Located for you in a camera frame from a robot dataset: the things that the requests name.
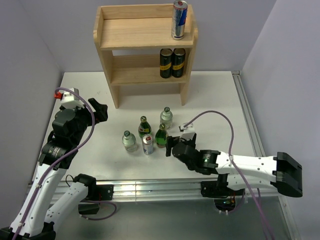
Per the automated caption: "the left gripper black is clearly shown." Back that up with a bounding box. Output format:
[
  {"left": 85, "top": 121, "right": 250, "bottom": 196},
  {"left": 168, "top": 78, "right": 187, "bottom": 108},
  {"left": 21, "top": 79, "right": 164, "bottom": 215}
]
[{"left": 69, "top": 97, "right": 107, "bottom": 145}]

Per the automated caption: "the green perrier bottle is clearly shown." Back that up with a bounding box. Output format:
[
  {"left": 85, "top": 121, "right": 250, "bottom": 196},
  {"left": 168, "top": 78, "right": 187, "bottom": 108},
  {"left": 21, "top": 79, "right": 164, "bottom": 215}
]
[
  {"left": 155, "top": 123, "right": 168, "bottom": 148},
  {"left": 138, "top": 115, "right": 152, "bottom": 139}
]

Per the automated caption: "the clear bottle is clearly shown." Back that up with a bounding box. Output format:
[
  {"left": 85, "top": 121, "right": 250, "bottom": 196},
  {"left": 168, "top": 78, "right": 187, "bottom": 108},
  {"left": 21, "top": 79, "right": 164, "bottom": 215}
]
[
  {"left": 122, "top": 130, "right": 138, "bottom": 153},
  {"left": 160, "top": 106, "right": 173, "bottom": 130}
]

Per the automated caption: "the red bull can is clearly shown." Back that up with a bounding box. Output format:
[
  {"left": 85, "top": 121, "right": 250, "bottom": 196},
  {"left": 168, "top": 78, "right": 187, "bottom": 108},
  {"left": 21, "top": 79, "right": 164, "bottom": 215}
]
[
  {"left": 142, "top": 134, "right": 154, "bottom": 155},
  {"left": 171, "top": 0, "right": 188, "bottom": 40}
]

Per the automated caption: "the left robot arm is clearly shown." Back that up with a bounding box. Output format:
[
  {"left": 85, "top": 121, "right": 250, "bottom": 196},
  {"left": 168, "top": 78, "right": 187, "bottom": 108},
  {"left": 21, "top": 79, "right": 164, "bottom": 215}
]
[{"left": 0, "top": 98, "right": 108, "bottom": 240}]

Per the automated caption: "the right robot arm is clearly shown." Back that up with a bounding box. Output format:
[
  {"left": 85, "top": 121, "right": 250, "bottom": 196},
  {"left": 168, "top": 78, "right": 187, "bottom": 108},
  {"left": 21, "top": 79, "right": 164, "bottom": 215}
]
[{"left": 166, "top": 136, "right": 303, "bottom": 198}]

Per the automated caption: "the Red Bull can front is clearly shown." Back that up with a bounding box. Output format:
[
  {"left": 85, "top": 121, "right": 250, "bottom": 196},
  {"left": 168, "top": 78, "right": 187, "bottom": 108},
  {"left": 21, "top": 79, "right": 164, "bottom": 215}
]
[{"left": 142, "top": 134, "right": 154, "bottom": 155}]

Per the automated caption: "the left black yellow can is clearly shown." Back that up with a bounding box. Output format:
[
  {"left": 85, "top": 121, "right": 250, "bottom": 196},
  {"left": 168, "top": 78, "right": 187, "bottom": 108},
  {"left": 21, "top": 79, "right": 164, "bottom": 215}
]
[{"left": 159, "top": 48, "right": 173, "bottom": 79}]

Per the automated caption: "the black yellow can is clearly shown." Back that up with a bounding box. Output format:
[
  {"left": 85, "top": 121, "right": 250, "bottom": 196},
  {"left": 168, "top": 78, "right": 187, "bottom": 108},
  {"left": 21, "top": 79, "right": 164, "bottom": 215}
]
[
  {"left": 159, "top": 48, "right": 173, "bottom": 79},
  {"left": 171, "top": 48, "right": 186, "bottom": 78}
]

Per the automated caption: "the right black yellow can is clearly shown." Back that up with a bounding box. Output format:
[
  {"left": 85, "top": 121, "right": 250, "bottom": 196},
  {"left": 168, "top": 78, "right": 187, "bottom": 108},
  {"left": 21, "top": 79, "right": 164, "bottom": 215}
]
[{"left": 171, "top": 48, "right": 186, "bottom": 78}]

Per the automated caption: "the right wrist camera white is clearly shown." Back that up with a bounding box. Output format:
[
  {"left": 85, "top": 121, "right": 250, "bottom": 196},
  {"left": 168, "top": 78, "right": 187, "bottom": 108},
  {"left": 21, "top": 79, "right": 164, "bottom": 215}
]
[{"left": 179, "top": 123, "right": 197, "bottom": 142}]

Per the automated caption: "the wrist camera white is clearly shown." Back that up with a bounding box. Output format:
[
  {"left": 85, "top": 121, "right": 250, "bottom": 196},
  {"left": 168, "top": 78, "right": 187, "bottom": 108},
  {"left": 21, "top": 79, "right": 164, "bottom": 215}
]
[
  {"left": 179, "top": 123, "right": 197, "bottom": 142},
  {"left": 54, "top": 88, "right": 85, "bottom": 109}
]

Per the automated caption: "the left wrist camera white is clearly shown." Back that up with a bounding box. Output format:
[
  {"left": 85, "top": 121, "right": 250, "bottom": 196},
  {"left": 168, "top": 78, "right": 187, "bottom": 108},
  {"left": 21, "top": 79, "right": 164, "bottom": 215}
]
[{"left": 54, "top": 88, "right": 85, "bottom": 109}]

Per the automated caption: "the aluminium front rail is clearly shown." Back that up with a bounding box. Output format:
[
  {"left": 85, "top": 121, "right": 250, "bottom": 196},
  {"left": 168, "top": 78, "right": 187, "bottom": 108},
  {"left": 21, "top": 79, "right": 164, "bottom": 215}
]
[{"left": 26, "top": 178, "right": 288, "bottom": 206}]

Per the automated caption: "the aluminium rail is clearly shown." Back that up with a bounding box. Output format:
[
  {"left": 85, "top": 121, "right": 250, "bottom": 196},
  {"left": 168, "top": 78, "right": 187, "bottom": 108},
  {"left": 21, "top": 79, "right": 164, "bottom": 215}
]
[
  {"left": 26, "top": 178, "right": 288, "bottom": 206},
  {"left": 231, "top": 71, "right": 265, "bottom": 157}
]

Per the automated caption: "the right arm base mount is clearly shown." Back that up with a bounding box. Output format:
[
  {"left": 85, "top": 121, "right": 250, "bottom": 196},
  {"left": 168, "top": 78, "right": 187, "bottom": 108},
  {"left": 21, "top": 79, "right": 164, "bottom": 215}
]
[{"left": 200, "top": 181, "right": 245, "bottom": 215}]

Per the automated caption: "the aluminium right rail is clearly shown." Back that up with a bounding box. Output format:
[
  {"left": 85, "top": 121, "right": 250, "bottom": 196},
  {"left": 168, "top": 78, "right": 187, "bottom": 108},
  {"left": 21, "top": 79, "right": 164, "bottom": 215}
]
[{"left": 231, "top": 71, "right": 265, "bottom": 157}]

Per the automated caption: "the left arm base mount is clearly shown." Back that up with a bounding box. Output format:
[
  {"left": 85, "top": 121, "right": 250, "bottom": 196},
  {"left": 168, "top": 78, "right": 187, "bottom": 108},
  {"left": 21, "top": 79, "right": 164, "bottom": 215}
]
[{"left": 78, "top": 184, "right": 114, "bottom": 216}]

